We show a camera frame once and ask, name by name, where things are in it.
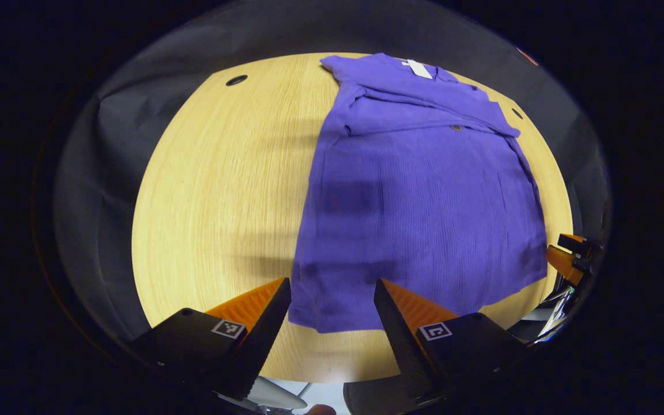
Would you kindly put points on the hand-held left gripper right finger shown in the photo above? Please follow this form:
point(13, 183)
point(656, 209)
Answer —
point(401, 340)

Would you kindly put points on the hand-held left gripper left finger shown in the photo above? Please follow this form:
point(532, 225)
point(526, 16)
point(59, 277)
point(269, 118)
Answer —
point(263, 334)

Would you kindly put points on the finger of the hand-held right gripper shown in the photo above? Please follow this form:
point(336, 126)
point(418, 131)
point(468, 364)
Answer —
point(562, 262)
point(577, 245)

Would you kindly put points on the purple shirt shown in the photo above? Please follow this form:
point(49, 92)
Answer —
point(424, 202)

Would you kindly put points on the silver chair base leg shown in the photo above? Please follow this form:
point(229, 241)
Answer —
point(277, 395)

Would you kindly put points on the dark chair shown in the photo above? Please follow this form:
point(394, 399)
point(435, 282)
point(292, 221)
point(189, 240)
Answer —
point(372, 397)

